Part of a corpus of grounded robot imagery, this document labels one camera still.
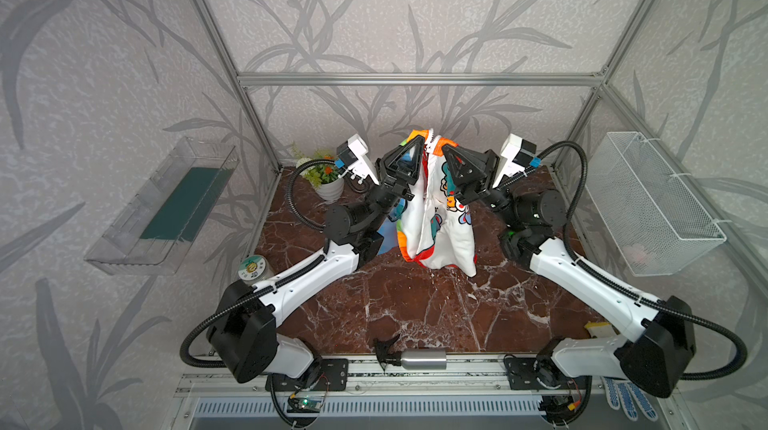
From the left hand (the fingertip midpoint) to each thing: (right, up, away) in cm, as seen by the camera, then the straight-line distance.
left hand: (428, 138), depth 49 cm
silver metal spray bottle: (-3, -50, +24) cm, 56 cm away
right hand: (+4, 0, +2) cm, 5 cm away
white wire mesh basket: (+48, -15, +12) cm, 52 cm away
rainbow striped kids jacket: (+2, -16, +16) cm, 23 cm away
